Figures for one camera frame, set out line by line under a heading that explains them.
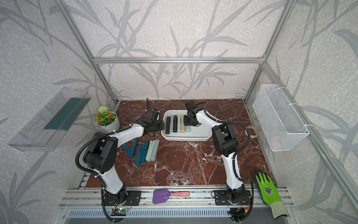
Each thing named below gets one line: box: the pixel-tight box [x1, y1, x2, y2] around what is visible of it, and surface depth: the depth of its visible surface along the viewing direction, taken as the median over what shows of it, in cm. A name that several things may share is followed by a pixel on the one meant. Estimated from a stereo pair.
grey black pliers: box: [172, 114, 179, 133], surface depth 104 cm
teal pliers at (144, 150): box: [140, 140, 150, 163], surface depth 90 cm
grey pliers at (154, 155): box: [150, 139, 160, 162], surface depth 90 cm
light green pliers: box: [145, 140, 156, 162], surface depth 91 cm
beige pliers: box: [180, 115, 186, 133], surface depth 101 cm
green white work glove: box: [251, 168, 289, 220], surface depth 75 cm
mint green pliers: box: [177, 114, 182, 133], surface depth 104 cm
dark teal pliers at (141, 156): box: [135, 144, 146, 168], surface depth 90 cm
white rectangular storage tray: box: [161, 109, 213, 142], surface depth 101 cm
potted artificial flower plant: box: [95, 105, 120, 132], surface depth 93 cm
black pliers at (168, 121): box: [165, 116, 172, 135], surface depth 104 cm
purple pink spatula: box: [152, 188, 191, 205], surface depth 75 cm
